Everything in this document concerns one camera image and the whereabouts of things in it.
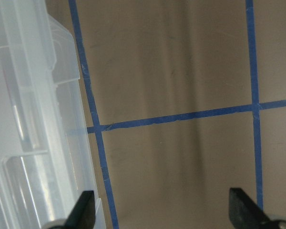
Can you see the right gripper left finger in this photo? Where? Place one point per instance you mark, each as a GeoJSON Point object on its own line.
{"type": "Point", "coordinates": [83, 214]}

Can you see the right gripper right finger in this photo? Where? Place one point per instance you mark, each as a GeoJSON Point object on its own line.
{"type": "Point", "coordinates": [244, 213]}

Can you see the clear plastic box lid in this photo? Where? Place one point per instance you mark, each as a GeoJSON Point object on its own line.
{"type": "Point", "coordinates": [35, 189]}

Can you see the clear plastic storage box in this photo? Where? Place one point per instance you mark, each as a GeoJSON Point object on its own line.
{"type": "Point", "coordinates": [66, 77]}

